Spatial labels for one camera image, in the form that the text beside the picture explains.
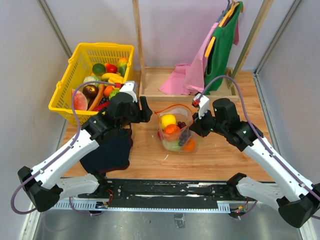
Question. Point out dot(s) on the clear zip top bag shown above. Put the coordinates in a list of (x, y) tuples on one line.
[(182, 113)]

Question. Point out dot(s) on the small orange fruit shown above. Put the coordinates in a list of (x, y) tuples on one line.
[(107, 91)]

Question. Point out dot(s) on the yellow lemon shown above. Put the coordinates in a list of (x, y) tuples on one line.
[(167, 119)]

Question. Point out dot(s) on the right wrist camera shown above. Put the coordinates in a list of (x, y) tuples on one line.
[(202, 103)]

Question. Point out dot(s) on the dark green avocado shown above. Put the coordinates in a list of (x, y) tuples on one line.
[(98, 69)]

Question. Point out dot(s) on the mango fruit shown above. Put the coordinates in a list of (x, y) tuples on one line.
[(122, 66)]

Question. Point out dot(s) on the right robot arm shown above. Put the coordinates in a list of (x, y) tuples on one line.
[(295, 197)]

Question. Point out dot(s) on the orange pumpkin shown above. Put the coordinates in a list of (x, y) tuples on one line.
[(171, 132)]

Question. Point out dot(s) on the wooden rack post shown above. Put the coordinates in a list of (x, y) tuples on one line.
[(255, 29), (137, 20)]

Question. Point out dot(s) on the red bell pepper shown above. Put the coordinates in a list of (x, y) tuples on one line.
[(110, 68)]

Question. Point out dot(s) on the purple grape bunch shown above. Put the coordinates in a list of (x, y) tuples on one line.
[(184, 133)]

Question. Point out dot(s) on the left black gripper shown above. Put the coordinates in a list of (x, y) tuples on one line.
[(145, 114)]

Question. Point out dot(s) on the yellow plastic basket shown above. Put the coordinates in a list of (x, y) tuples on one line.
[(80, 66)]

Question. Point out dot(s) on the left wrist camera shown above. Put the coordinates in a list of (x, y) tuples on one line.
[(128, 90)]

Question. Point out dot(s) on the yellow banana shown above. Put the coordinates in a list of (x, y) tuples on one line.
[(109, 75)]

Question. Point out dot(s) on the red apple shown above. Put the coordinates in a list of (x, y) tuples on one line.
[(159, 134)]

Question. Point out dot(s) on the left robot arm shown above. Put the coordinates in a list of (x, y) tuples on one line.
[(43, 183)]

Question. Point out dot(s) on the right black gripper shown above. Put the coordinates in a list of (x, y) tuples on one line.
[(197, 124)]

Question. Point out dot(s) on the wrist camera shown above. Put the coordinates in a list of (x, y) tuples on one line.
[(128, 90), (202, 103)]

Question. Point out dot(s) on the dark navy cloth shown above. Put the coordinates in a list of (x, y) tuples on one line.
[(111, 156)]

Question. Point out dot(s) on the red chili pepper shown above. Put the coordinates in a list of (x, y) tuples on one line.
[(101, 106)]

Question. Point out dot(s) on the watermelon slice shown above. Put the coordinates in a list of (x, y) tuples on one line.
[(80, 102)]

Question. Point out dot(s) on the green white cabbage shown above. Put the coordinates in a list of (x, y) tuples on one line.
[(94, 79)]

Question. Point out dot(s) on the green custard apple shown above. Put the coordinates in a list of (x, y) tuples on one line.
[(113, 93)]

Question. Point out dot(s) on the green shirt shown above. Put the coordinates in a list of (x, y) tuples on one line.
[(226, 37)]

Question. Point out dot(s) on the wooden rack tray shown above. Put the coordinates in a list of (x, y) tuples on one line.
[(156, 76)]

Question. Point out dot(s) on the orange carrot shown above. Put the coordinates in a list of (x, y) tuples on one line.
[(98, 98)]

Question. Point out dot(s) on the yellow bell pepper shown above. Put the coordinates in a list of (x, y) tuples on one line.
[(116, 79)]

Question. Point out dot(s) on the left wooden rack post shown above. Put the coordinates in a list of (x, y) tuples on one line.
[(137, 20)]

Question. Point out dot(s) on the yellow clothes hanger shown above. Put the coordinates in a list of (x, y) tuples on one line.
[(209, 47)]

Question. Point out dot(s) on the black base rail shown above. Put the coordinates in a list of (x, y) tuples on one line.
[(165, 194)]

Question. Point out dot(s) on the right wooden rack post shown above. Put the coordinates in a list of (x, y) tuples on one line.
[(255, 29)]

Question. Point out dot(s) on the pink shirt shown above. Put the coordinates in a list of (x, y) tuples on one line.
[(188, 79)]

